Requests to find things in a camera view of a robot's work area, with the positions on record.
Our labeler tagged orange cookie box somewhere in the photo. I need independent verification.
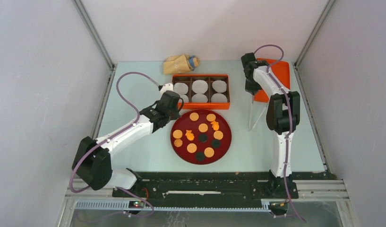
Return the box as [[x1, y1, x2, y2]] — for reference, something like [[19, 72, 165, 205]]
[[172, 74, 231, 110]]

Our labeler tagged dark red round plate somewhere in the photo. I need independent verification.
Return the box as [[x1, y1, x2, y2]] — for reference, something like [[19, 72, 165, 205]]
[[170, 109, 232, 165]]

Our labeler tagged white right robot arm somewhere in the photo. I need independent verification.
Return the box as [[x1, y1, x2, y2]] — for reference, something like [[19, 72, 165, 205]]
[[241, 52, 300, 178]]

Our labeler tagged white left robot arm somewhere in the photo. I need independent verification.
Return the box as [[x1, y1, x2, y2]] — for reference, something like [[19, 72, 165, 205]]
[[72, 91, 181, 197]]

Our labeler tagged white paper cupcake liner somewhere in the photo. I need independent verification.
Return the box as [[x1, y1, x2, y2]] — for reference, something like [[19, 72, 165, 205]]
[[180, 95, 189, 103], [192, 80, 208, 94], [212, 80, 227, 93], [191, 94, 208, 103], [211, 93, 228, 103], [173, 82, 189, 95]]

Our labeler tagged round tan cookie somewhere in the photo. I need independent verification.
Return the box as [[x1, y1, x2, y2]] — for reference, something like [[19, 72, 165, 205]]
[[186, 143, 197, 153], [198, 123, 208, 133], [172, 130, 183, 139], [189, 112, 199, 122], [206, 113, 216, 122], [213, 131, 224, 140], [204, 147, 214, 158]]

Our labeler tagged orange box lid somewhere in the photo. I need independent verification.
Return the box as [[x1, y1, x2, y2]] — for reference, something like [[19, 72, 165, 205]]
[[253, 61, 291, 103]]

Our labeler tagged orange fish shaped cookie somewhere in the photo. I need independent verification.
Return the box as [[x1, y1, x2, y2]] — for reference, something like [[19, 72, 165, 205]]
[[211, 121, 220, 131], [185, 130, 195, 141]]

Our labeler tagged beige cloth bag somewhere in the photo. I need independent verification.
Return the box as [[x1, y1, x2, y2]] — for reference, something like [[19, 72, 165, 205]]
[[163, 54, 200, 75]]

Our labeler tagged dark chocolate round cookie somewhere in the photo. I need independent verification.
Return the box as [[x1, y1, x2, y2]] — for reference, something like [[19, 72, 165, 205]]
[[211, 139, 221, 148], [195, 152, 206, 162], [198, 133, 208, 143]]

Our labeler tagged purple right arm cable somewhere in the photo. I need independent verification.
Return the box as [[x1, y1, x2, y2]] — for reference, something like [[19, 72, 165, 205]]
[[254, 44, 308, 224]]

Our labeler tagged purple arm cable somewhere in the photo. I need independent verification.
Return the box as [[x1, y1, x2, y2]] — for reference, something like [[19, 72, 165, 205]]
[[69, 72, 162, 193], [254, 44, 308, 224]]

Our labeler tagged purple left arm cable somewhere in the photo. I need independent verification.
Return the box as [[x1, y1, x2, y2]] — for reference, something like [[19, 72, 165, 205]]
[[69, 72, 162, 193]]

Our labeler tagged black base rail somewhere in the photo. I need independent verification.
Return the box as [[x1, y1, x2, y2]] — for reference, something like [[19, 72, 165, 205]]
[[130, 172, 299, 209]]

